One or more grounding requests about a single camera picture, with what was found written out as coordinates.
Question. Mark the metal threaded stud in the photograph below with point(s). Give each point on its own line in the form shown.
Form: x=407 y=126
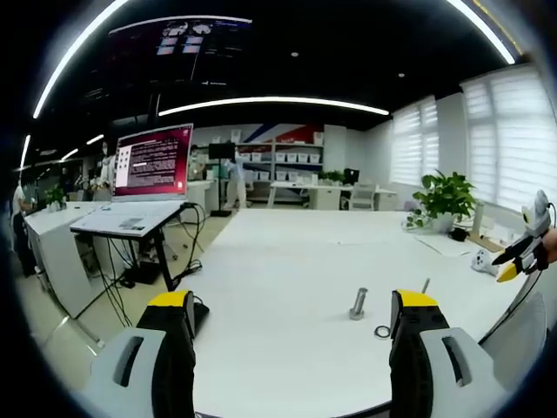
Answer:
x=358 y=305

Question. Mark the white game controller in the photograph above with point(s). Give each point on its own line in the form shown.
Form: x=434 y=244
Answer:
x=482 y=262

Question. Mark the white side cabinet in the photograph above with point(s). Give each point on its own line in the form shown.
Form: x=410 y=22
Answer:
x=61 y=261

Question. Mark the long ceiling light strip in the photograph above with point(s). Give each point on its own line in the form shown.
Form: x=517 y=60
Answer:
x=274 y=104

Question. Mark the shelf with white bins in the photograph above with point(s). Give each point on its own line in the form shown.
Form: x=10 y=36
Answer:
x=287 y=161

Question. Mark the small metal screw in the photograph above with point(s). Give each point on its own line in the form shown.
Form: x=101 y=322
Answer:
x=425 y=285

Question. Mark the dark metal washer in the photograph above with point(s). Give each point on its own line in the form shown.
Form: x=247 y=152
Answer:
x=377 y=332

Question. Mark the white office chair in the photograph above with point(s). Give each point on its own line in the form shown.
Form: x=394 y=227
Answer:
x=363 y=197

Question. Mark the green potted plant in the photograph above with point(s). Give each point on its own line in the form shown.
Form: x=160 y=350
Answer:
x=444 y=196

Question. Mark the small black object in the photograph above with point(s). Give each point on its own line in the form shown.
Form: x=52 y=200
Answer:
x=458 y=234

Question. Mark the black desk monitor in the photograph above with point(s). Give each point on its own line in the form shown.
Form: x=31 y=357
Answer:
x=351 y=175

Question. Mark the curved ceiling light strip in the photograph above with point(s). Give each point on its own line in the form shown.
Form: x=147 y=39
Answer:
x=69 y=56
x=487 y=30

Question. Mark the person's right hand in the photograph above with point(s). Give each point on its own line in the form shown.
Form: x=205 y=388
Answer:
x=551 y=246

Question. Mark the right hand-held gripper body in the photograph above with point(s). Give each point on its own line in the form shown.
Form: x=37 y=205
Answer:
x=536 y=217

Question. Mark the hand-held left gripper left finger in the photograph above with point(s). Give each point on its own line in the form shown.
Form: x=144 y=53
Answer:
x=130 y=374

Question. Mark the white window blinds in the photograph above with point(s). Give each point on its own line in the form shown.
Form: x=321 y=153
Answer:
x=415 y=143
x=513 y=139

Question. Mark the white background desk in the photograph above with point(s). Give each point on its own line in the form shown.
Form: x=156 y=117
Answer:
x=326 y=193

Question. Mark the small green desk plant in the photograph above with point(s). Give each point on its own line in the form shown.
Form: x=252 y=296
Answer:
x=55 y=197

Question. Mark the black monitor on stand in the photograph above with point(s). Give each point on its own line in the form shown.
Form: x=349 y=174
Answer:
x=221 y=152

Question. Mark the open white laptop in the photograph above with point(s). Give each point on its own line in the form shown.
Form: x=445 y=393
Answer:
x=150 y=174

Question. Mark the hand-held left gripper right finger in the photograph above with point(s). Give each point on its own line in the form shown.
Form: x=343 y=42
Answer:
x=439 y=374

